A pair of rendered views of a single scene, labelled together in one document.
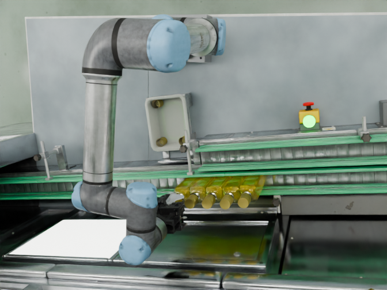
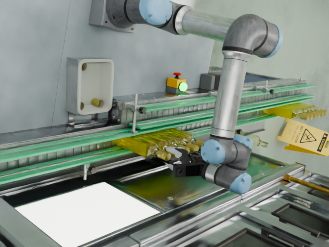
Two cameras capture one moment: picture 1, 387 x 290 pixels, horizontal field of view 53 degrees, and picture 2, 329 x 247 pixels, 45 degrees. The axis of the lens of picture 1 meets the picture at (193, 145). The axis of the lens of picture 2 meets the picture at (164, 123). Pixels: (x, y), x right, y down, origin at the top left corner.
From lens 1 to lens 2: 1.59 m
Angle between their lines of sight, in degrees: 65
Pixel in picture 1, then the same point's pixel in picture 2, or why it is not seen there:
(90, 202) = (229, 154)
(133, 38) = (273, 35)
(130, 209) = (246, 153)
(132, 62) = (264, 49)
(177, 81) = (91, 44)
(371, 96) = (198, 70)
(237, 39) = not seen: hidden behind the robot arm
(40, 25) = not seen: outside the picture
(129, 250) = (246, 183)
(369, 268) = (255, 169)
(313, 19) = not seen: hidden behind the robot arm
